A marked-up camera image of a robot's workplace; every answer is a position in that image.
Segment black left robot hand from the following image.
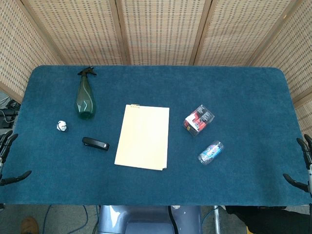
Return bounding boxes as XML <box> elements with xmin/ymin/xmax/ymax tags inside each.
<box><xmin>0</xmin><ymin>130</ymin><xmax>32</xmax><ymax>187</ymax></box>

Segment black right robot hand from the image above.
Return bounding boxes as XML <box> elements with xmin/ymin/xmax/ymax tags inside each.
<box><xmin>282</xmin><ymin>134</ymin><xmax>312</xmax><ymax>194</ymax></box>

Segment black stapler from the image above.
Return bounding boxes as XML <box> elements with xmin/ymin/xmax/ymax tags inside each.
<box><xmin>81</xmin><ymin>136</ymin><xmax>110</xmax><ymax>152</ymax></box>

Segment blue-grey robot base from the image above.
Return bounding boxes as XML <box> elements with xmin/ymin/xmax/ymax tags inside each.
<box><xmin>97</xmin><ymin>205</ymin><xmax>203</xmax><ymax>234</ymax></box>

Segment manila file folder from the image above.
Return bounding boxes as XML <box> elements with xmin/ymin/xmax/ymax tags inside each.
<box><xmin>114</xmin><ymin>104</ymin><xmax>170</xmax><ymax>172</ymax></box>

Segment brown shoe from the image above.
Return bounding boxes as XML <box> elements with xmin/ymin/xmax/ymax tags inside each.
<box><xmin>20</xmin><ymin>216</ymin><xmax>39</xmax><ymax>234</ymax></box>

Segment black floor equipment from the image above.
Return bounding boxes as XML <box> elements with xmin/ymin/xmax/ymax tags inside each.
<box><xmin>0</xmin><ymin>96</ymin><xmax>22</xmax><ymax>129</ymax></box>

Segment black bag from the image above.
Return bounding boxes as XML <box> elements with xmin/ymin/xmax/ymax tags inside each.
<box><xmin>224</xmin><ymin>206</ymin><xmax>312</xmax><ymax>234</ymax></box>

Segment white crumpled paper ball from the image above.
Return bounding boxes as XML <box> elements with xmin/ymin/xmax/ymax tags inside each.
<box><xmin>56</xmin><ymin>120</ymin><xmax>69</xmax><ymax>133</ymax></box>

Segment clear jar with blue label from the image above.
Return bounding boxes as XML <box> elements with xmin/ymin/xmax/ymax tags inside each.
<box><xmin>197</xmin><ymin>140</ymin><xmax>224</xmax><ymax>166</ymax></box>

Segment metal table leg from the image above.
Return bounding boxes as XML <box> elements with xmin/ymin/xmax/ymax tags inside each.
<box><xmin>213</xmin><ymin>206</ymin><xmax>222</xmax><ymax>234</ymax></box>

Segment green spray bottle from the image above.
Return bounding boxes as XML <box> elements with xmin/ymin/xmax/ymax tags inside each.
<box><xmin>75</xmin><ymin>66</ymin><xmax>98</xmax><ymax>120</ymax></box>

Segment woven bamboo screen panel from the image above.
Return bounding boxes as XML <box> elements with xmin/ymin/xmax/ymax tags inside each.
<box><xmin>0</xmin><ymin>0</ymin><xmax>64</xmax><ymax>104</ymax></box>
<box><xmin>190</xmin><ymin>0</ymin><xmax>302</xmax><ymax>66</ymax></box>
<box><xmin>21</xmin><ymin>0</ymin><xmax>130</xmax><ymax>66</ymax></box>
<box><xmin>109</xmin><ymin>0</ymin><xmax>215</xmax><ymax>66</ymax></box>
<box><xmin>248</xmin><ymin>0</ymin><xmax>312</xmax><ymax>137</ymax></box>

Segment clear box with red contents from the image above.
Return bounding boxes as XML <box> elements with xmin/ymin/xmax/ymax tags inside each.
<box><xmin>183</xmin><ymin>104</ymin><xmax>215</xmax><ymax>137</ymax></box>

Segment blue table cloth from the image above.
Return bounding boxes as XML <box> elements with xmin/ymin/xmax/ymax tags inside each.
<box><xmin>0</xmin><ymin>65</ymin><xmax>312</xmax><ymax>207</ymax></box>

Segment blue cable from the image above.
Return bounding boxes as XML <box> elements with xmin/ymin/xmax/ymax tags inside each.
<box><xmin>82</xmin><ymin>205</ymin><xmax>99</xmax><ymax>234</ymax></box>

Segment black cable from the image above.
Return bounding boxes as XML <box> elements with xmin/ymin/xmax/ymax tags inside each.
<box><xmin>167</xmin><ymin>206</ymin><xmax>181</xmax><ymax>234</ymax></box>

